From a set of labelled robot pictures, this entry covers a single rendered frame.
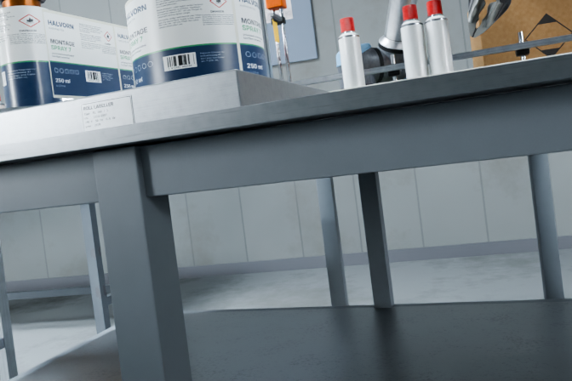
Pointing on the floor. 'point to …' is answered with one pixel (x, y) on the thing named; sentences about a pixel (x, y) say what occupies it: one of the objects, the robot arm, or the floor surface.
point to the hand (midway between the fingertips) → (475, 32)
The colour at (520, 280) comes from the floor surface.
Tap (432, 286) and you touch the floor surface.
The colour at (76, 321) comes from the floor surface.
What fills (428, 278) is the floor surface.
